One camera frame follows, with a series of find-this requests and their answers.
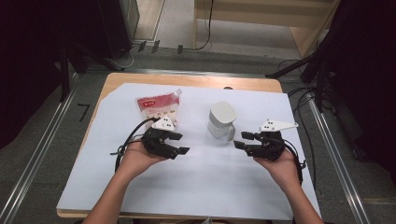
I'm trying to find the light wooden shelf unit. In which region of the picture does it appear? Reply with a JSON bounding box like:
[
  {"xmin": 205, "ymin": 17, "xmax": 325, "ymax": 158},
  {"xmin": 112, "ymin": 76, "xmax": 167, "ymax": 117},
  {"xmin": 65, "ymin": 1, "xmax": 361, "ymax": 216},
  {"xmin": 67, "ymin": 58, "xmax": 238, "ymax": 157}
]
[{"xmin": 192, "ymin": 0, "xmax": 342, "ymax": 59}]

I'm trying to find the hand-held gripper black cable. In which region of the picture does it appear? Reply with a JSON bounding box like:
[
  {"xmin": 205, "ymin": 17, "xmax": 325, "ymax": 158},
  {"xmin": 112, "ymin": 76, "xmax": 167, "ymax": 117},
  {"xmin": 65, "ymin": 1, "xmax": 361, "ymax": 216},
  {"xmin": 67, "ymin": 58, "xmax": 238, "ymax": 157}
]
[
  {"xmin": 110, "ymin": 117, "xmax": 162, "ymax": 174},
  {"xmin": 281, "ymin": 139, "xmax": 307, "ymax": 185}
]

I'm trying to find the black metal stand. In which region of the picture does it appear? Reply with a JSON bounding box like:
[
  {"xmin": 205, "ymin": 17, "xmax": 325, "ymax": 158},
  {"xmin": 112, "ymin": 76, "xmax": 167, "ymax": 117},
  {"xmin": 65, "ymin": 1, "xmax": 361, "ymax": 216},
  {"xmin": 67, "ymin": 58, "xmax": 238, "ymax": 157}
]
[
  {"xmin": 59, "ymin": 41, "xmax": 124, "ymax": 103},
  {"xmin": 264, "ymin": 46, "xmax": 344, "ymax": 113}
]

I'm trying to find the black cabinet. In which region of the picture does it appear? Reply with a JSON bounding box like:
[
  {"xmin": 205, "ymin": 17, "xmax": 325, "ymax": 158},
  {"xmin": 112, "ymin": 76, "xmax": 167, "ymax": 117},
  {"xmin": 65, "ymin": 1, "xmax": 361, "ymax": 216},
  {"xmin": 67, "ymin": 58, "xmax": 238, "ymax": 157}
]
[{"xmin": 96, "ymin": 0, "xmax": 140, "ymax": 61}]

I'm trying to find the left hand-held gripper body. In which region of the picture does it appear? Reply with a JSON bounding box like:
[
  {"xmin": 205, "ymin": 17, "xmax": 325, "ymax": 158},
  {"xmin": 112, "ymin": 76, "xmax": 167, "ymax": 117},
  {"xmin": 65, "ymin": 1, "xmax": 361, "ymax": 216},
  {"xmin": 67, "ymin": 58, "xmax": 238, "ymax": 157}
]
[{"xmin": 141, "ymin": 115, "xmax": 180, "ymax": 161}]

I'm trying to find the person's left hand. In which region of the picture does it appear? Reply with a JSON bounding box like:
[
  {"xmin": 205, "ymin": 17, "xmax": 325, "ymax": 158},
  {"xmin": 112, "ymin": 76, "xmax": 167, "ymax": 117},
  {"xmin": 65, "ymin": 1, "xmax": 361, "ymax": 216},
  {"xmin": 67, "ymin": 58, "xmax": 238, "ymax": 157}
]
[{"xmin": 116, "ymin": 141, "xmax": 168, "ymax": 182}]

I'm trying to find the black floor cable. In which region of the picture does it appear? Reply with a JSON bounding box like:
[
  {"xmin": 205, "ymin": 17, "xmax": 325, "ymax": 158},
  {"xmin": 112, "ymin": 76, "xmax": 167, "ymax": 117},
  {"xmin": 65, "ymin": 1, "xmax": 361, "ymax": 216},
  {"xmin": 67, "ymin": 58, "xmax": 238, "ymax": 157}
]
[{"xmin": 286, "ymin": 87, "xmax": 318, "ymax": 190}]

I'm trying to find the person's right hand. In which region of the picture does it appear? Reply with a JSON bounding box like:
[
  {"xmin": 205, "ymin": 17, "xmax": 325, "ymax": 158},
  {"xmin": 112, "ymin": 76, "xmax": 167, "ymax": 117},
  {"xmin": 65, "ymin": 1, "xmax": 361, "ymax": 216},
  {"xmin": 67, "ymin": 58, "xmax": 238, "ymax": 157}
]
[{"xmin": 253, "ymin": 148, "xmax": 302, "ymax": 191}]

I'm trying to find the black hanging cable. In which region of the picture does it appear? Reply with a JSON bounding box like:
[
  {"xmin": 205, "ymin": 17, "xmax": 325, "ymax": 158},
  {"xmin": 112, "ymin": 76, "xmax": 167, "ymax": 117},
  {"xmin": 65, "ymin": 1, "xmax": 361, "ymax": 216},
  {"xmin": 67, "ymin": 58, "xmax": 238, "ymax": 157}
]
[{"xmin": 194, "ymin": 0, "xmax": 216, "ymax": 51}]

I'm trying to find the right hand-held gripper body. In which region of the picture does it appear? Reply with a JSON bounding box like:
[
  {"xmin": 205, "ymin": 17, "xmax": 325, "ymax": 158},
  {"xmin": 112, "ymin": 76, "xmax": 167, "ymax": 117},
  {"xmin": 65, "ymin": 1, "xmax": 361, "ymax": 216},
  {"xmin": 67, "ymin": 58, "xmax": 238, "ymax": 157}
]
[{"xmin": 244, "ymin": 119, "xmax": 299, "ymax": 162}]

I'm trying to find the metal floor rail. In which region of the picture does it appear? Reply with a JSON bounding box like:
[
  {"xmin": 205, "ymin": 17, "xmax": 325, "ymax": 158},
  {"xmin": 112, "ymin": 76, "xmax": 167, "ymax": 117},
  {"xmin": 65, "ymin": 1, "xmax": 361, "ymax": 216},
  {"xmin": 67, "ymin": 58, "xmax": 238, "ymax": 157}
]
[
  {"xmin": 87, "ymin": 67, "xmax": 312, "ymax": 79},
  {"xmin": 0, "ymin": 73, "xmax": 78, "ymax": 224},
  {"xmin": 306, "ymin": 92, "xmax": 372, "ymax": 224}
]

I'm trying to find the black curtain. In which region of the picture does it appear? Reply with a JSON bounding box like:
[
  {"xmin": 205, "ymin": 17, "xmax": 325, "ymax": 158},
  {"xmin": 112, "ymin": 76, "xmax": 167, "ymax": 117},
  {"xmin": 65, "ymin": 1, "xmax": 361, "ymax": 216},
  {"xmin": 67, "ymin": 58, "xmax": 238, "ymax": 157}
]
[
  {"xmin": 317, "ymin": 0, "xmax": 396, "ymax": 185},
  {"xmin": 0, "ymin": 0, "xmax": 104, "ymax": 150}
]

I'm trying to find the white lidded container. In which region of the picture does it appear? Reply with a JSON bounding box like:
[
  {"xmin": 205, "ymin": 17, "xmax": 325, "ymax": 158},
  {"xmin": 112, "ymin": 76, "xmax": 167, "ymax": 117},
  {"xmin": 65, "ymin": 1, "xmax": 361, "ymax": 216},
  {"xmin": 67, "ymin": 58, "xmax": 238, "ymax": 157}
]
[{"xmin": 207, "ymin": 101, "xmax": 238, "ymax": 143}]

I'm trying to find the red and white spouted pouch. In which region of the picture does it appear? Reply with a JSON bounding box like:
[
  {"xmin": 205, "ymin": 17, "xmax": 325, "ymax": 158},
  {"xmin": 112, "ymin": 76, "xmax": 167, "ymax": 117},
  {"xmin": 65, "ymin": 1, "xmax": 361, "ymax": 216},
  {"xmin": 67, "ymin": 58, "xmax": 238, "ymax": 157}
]
[{"xmin": 134, "ymin": 88, "xmax": 183, "ymax": 129}]

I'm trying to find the right hand-held gripper black cable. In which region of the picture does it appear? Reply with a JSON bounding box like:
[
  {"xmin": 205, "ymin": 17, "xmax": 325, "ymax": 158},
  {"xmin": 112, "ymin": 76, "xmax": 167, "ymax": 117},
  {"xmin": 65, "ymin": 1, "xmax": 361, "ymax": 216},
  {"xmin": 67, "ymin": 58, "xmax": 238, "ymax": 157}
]
[{"xmin": 281, "ymin": 139, "xmax": 307, "ymax": 185}]

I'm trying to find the left hand-held gripper black cable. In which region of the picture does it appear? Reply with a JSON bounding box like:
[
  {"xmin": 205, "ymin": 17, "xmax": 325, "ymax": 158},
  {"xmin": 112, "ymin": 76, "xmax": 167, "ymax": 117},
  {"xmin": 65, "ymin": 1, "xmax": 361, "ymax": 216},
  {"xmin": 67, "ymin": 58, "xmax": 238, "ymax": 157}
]
[{"xmin": 110, "ymin": 117, "xmax": 162, "ymax": 174}]

